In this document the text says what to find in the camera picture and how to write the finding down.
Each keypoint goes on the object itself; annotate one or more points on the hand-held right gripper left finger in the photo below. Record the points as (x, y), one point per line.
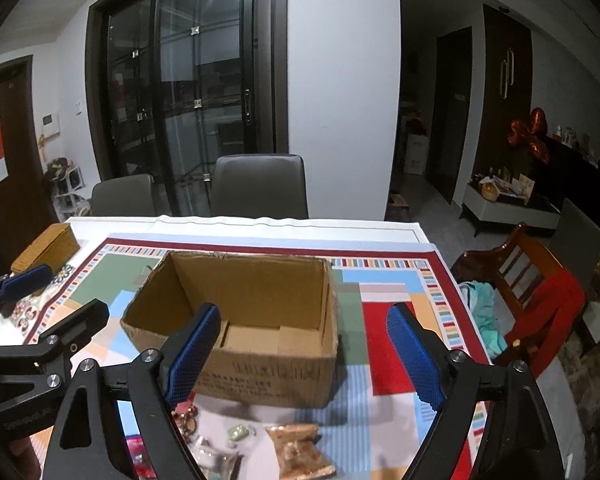
(194, 360)

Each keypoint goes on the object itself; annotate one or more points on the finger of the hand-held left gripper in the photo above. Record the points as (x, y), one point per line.
(77, 327)
(25, 282)

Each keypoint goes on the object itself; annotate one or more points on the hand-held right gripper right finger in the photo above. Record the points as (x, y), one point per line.
(415, 360)

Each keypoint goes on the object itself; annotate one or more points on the gold snack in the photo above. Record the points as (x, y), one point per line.
(297, 452)

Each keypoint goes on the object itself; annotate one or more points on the brown woven box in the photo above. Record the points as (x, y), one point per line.
(45, 247)

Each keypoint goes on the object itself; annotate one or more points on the red foil wrapped candy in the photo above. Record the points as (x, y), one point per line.
(187, 417)

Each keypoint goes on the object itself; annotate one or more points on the pale green wrapped candy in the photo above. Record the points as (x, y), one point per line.
(240, 432)

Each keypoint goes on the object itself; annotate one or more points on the teal cloth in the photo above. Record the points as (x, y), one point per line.
(485, 310)

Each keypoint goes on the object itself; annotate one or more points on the colourful patterned tablecloth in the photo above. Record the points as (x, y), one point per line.
(380, 270)

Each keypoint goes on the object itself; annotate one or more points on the white shoe shelf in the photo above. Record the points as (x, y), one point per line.
(67, 190)

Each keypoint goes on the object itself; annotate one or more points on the clear wrapped snack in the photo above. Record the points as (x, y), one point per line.
(217, 460)

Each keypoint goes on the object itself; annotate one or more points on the brown wooden door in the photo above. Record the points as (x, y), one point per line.
(17, 160)

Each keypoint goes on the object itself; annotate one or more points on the grey dining chair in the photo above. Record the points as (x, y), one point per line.
(122, 195)
(577, 240)
(260, 185)

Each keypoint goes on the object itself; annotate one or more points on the wooden armchair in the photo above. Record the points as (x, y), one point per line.
(515, 255)

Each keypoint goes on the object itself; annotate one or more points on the red cloth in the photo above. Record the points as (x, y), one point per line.
(555, 305)

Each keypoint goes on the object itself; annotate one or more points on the white table cover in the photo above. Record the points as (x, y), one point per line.
(280, 225)

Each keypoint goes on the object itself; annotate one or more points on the white low table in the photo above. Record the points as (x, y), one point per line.
(510, 210)

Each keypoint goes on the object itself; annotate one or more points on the hallway cardboard box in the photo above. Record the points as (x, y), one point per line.
(415, 155)

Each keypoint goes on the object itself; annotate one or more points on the dark glass sliding door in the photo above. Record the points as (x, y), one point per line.
(180, 85)

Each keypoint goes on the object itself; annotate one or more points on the red foil balloon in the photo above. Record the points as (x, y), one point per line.
(527, 132)

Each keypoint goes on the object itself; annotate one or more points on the dark cabinet door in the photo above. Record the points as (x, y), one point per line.
(505, 110)

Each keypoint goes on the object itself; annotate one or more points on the wall intercom panel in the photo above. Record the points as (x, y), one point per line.
(51, 124)

